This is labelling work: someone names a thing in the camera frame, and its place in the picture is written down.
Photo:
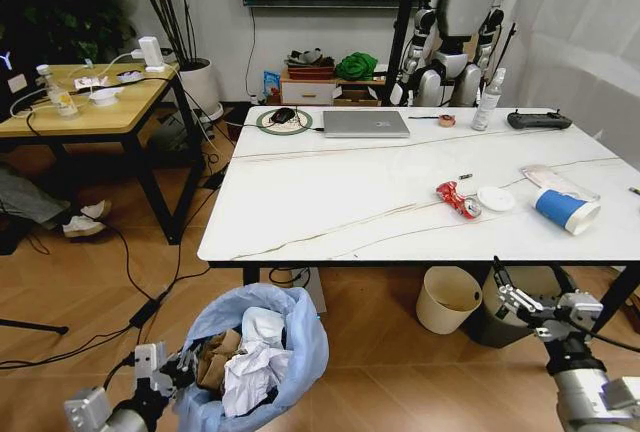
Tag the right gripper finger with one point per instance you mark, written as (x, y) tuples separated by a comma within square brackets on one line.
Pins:
[(549, 333), (520, 302)]

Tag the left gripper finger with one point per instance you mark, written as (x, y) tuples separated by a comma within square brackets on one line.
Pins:
[(176, 383), (186, 359)]

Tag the trash bin with blue bag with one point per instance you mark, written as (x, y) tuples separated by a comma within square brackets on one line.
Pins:
[(305, 352)]

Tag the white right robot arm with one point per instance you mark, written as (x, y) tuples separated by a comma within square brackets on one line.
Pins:
[(582, 399)]

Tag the dark grey waste bin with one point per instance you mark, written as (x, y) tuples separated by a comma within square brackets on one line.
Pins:
[(500, 327)]

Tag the cream waste bin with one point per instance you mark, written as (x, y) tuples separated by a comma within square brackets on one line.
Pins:
[(445, 302)]

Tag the torn brown cardboard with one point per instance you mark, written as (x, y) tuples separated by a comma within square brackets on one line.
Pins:
[(215, 359)]

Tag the black power adapter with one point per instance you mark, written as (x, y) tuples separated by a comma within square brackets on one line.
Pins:
[(146, 311)]

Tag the crumpled white paper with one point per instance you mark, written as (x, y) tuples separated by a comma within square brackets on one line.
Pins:
[(250, 377)]

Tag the blue and white paper cup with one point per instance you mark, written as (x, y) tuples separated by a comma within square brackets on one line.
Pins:
[(562, 209)]

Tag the white round lid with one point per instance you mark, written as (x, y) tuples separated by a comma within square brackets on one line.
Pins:
[(496, 199)]

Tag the crushed red can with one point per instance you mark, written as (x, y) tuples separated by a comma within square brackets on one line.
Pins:
[(457, 199)]

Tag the clear plastic wrapper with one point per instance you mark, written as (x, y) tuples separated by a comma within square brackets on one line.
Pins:
[(545, 177)]

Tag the black tripod leg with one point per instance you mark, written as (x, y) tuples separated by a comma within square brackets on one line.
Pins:
[(35, 327)]

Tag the person's shoe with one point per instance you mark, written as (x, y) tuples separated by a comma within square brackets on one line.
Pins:
[(82, 224)]

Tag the black remote controller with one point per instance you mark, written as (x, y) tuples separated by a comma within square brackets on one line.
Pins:
[(540, 119)]

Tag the brown tape roll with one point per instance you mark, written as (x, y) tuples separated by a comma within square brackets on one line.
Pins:
[(446, 120)]

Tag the clear spray bottle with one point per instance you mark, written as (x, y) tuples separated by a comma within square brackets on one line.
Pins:
[(485, 107)]

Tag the white marble table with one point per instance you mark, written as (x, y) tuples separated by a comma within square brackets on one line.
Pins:
[(350, 187)]

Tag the black pen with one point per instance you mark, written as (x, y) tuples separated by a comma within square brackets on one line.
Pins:
[(422, 116)]

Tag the person's leg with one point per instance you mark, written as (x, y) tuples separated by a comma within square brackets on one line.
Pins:
[(27, 197)]

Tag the silver laptop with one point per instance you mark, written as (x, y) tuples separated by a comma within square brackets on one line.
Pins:
[(365, 123)]

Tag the wooden side table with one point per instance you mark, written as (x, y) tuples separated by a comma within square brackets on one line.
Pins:
[(110, 114)]

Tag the round green-rimmed mouse pad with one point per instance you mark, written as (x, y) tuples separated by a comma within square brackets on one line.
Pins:
[(300, 124)]

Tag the open cardboard box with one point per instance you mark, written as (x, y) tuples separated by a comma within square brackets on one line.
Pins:
[(355, 98)]

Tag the black computer mouse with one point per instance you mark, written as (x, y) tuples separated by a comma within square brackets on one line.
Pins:
[(283, 115)]

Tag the white plant pot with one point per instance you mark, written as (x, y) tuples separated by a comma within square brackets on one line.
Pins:
[(202, 87)]

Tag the small white bowl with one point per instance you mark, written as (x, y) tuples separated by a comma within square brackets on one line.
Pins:
[(106, 96)]

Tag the white cloth sheet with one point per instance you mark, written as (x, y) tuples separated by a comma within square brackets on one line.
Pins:
[(580, 27)]

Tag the black stand pole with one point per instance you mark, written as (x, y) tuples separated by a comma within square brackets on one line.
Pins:
[(398, 47)]

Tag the blue snack bag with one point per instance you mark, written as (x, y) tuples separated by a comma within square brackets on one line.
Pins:
[(271, 84)]

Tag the green cloth bundle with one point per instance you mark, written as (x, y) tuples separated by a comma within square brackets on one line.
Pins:
[(355, 66)]

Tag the clear plastic bottle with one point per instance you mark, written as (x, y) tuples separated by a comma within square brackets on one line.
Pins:
[(60, 99)]

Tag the white low drawer cabinet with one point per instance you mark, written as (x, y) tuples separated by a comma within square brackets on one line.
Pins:
[(305, 92)]

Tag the pink packet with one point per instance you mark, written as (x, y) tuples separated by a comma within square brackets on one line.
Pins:
[(89, 83)]

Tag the silver humanoid robot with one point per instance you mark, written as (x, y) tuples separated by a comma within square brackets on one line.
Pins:
[(465, 2)]

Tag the white charger box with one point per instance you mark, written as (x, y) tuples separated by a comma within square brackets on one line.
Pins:
[(151, 54)]

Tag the dark monitor screen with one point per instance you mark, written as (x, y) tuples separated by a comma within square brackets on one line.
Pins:
[(17, 102)]

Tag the brown tray with items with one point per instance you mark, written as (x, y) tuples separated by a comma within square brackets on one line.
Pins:
[(310, 71)]

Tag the tall thin-stemmed plant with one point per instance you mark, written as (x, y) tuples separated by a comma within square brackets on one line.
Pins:
[(172, 7)]

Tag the dark leafy plant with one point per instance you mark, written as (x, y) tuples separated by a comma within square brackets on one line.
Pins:
[(55, 2)]

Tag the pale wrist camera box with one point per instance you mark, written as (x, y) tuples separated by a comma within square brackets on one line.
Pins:
[(150, 361), (582, 312)]

